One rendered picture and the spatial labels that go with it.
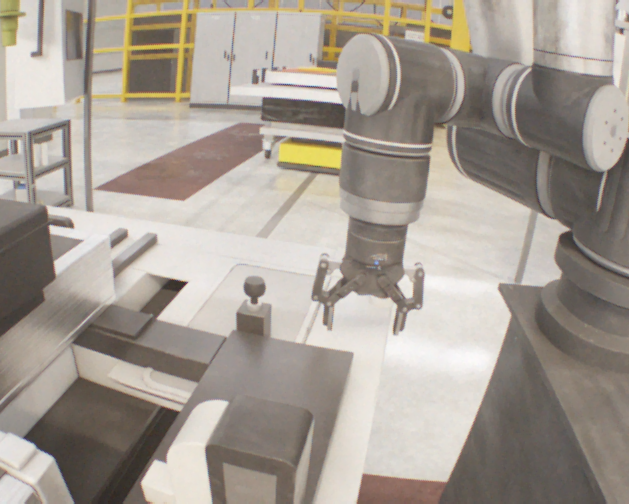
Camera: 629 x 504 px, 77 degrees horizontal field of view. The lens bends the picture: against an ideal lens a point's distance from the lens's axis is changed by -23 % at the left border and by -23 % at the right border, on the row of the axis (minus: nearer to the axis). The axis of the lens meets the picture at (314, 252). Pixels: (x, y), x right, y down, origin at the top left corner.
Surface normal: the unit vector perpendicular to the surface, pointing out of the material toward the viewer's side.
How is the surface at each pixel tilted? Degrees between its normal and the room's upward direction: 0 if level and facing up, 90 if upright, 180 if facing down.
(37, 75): 90
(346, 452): 0
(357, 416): 0
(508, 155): 92
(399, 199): 90
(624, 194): 90
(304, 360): 0
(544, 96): 99
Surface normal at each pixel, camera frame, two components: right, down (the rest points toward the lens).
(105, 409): 0.08, -0.91
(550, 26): -0.87, 0.29
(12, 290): 0.98, 0.15
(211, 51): -0.20, 0.38
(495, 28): -0.62, 0.55
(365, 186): -0.48, 0.32
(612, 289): -0.71, 0.23
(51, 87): 0.23, 0.41
